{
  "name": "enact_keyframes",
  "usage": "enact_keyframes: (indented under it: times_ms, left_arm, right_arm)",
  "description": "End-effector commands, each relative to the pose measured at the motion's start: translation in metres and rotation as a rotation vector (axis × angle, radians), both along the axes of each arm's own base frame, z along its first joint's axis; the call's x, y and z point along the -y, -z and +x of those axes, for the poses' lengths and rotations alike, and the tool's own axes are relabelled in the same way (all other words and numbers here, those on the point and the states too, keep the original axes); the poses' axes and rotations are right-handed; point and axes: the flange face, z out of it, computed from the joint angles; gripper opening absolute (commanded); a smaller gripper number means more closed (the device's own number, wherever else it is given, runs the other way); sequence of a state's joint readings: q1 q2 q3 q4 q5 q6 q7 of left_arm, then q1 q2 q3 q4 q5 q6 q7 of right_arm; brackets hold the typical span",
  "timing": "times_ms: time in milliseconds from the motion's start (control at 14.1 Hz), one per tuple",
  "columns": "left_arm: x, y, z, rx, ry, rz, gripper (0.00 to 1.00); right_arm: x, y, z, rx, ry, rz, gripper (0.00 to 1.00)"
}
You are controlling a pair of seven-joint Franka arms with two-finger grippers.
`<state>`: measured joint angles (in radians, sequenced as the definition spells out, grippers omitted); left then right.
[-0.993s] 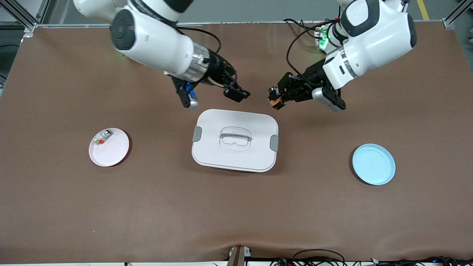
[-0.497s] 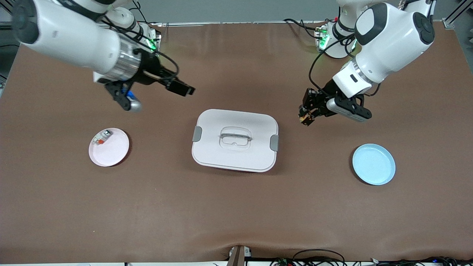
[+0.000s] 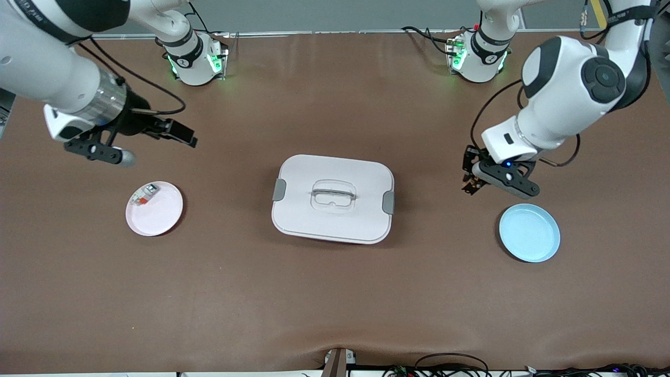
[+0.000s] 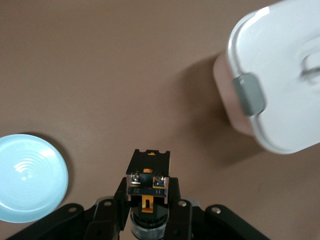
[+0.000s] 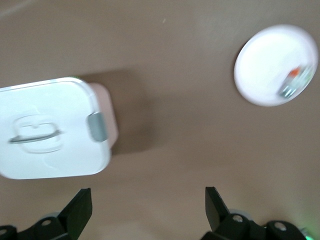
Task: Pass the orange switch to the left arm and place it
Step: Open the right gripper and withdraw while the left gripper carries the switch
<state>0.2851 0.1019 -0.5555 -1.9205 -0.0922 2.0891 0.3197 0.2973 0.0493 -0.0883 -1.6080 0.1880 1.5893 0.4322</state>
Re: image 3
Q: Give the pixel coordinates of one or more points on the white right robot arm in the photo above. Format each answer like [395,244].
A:
[42,63]

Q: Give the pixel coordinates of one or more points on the pink round plate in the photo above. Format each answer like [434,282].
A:
[157,217]

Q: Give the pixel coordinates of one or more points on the silver table edge rail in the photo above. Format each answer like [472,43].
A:
[340,32]

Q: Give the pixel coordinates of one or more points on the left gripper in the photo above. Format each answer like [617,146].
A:
[469,168]

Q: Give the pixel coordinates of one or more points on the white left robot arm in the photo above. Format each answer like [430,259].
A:
[565,89]

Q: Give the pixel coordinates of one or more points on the white lidded box grey latches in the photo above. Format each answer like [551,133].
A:
[335,222]

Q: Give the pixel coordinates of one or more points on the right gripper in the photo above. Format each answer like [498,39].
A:
[137,119]

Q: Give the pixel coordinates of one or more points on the white switch with red lever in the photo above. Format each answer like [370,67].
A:
[144,195]

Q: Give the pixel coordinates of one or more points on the light blue round plate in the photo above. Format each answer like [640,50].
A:
[529,233]

